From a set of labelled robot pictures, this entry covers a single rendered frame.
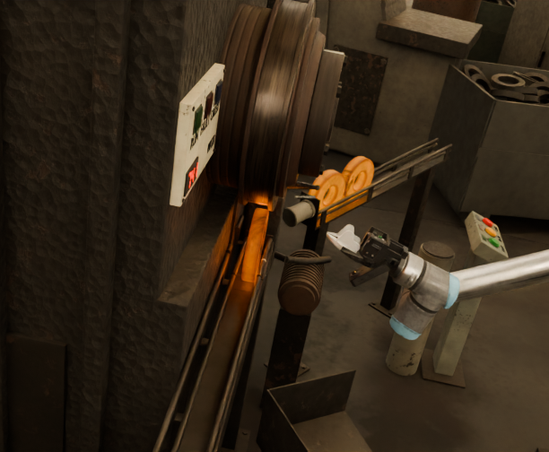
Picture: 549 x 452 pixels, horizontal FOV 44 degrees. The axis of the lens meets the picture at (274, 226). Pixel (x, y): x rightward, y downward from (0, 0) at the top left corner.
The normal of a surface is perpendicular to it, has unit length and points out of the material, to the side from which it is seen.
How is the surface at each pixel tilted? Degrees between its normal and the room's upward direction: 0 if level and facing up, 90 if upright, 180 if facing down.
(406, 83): 90
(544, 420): 0
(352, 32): 90
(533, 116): 90
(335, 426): 5
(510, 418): 0
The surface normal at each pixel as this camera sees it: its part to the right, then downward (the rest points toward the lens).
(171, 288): 0.16, -0.87
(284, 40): 0.04, -0.39
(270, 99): -0.07, 0.14
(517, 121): 0.12, 0.49
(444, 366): -0.14, 0.45
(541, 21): -0.96, -0.04
